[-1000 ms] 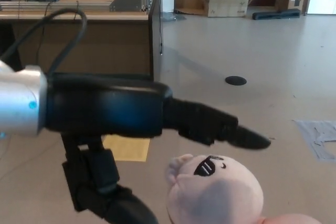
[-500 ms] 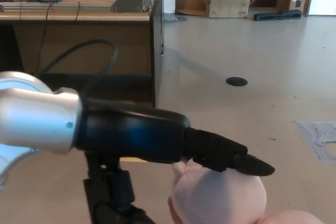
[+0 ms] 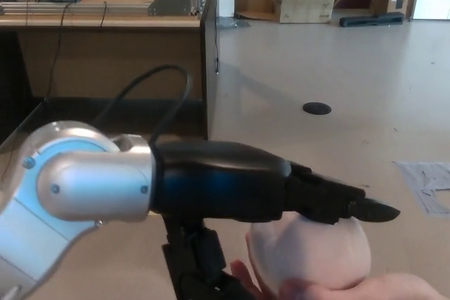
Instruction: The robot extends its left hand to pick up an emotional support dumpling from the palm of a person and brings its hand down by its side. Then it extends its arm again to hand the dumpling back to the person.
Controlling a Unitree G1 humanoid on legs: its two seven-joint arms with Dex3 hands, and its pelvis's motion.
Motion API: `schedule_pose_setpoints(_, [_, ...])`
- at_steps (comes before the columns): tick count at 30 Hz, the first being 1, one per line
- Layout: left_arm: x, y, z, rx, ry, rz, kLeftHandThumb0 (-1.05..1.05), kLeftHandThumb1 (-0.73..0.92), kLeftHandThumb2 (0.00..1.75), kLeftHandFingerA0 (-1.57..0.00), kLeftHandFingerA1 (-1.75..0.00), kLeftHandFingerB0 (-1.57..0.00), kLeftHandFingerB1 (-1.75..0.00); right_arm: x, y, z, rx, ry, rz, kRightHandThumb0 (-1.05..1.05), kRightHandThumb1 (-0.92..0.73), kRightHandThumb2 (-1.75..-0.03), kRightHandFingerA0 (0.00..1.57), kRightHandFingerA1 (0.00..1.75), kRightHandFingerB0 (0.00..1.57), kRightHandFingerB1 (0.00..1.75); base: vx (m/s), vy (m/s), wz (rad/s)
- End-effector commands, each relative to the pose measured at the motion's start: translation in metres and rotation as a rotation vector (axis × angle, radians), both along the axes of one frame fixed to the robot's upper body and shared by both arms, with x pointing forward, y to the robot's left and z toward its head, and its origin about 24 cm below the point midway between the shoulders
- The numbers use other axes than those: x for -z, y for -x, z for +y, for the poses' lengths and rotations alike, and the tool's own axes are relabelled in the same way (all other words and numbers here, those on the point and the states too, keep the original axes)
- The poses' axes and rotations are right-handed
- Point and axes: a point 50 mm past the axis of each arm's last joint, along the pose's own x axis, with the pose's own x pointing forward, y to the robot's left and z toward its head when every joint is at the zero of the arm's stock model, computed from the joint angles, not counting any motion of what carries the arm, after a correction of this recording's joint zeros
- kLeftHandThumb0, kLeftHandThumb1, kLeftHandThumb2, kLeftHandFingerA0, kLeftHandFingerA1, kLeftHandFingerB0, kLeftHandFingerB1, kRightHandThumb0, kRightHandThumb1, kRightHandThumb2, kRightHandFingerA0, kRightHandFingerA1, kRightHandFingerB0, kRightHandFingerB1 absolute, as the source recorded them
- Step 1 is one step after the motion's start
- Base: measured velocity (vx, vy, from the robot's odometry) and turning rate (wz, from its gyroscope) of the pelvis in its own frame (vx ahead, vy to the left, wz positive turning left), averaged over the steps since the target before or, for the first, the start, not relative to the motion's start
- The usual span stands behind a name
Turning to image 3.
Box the person's bare hand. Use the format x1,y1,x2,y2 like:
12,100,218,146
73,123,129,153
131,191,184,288
230,259,450,300

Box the pale pink plush dumpling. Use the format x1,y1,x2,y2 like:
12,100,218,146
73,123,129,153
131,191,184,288
245,208,372,289

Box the grey tape patch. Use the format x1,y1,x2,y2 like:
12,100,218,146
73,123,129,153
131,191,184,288
393,160,450,215

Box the black round floor cover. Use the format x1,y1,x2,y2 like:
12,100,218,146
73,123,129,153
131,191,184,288
302,102,333,115

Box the long black foam block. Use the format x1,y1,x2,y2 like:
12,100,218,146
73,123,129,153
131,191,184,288
339,11,406,29

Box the plain brown cardboard box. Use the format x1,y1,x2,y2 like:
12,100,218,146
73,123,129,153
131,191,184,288
370,0,391,16

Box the large open cardboard box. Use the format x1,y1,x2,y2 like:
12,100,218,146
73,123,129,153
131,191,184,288
266,0,346,24

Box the clear plastic bag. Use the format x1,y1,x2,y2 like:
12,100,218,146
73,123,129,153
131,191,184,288
217,17,252,30

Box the flat cardboard sheet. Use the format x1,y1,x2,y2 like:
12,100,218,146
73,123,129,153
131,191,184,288
235,0,282,22

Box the wooden desk with dark sides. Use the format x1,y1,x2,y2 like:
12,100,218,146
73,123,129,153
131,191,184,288
0,0,221,141

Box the aluminium extrusion rails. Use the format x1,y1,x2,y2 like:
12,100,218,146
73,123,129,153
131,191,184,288
0,1,150,15

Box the black cable with plug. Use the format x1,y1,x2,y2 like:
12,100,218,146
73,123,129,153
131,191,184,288
203,0,221,75

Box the black robot wrist cable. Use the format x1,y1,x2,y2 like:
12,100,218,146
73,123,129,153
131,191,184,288
94,64,194,146

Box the long thin black cable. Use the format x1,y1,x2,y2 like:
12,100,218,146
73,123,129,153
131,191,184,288
0,1,73,185

